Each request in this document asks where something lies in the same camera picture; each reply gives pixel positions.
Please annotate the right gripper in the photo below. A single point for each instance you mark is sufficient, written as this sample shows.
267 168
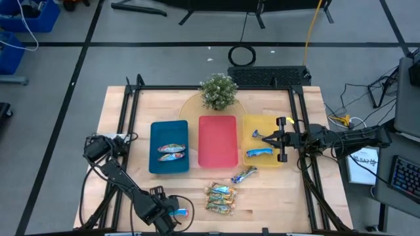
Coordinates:
293 140

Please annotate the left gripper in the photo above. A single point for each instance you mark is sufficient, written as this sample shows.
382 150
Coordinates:
164 206

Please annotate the granola bar red blue wrapper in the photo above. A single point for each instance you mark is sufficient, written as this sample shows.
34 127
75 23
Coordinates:
171 156
171 148
182 212

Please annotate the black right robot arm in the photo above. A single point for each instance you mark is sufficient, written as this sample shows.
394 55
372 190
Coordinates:
354 137

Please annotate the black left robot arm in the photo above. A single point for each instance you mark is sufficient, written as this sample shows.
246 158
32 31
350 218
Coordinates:
124 183

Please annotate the granola bar orange green wrapper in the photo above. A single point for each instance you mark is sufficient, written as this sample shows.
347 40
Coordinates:
219 198
222 189
219 208

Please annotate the yellow tag on gripper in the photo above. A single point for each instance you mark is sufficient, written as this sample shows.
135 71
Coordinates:
290 120

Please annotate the yellow plastic tray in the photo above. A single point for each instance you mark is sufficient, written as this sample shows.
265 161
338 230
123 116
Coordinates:
252 124

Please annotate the red plastic tray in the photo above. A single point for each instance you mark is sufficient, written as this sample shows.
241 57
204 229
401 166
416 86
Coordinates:
218 141

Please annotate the black perforated case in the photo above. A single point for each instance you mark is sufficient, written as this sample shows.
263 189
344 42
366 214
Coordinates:
267 76

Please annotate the yellow power plug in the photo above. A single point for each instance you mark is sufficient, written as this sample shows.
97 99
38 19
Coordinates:
341 120

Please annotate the small potted green plant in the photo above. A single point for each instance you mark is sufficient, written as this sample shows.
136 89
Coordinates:
218 91

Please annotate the blue plastic tray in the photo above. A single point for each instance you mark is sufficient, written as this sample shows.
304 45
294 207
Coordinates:
169 134

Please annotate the round tan placemat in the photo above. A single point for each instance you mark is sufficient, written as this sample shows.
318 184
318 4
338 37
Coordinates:
190 109

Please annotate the white paper sign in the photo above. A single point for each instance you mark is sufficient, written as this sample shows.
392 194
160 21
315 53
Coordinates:
359 170

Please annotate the black folding stand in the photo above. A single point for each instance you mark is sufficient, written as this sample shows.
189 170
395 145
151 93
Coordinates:
380 90

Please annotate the grey desk with keyboard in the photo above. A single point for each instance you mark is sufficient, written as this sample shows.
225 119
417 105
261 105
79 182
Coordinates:
385 183

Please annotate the backlit black keyboard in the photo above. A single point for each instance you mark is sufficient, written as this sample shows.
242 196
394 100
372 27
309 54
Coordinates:
406 177

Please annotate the black partition screen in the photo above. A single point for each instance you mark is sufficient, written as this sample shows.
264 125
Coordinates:
229 4

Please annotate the black floor bar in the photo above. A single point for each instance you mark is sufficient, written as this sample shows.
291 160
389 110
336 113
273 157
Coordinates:
138 8

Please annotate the large blue storage bin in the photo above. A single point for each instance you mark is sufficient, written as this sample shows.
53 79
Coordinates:
42 19

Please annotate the black metal table frame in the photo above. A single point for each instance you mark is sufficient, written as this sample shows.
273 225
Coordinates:
131 108

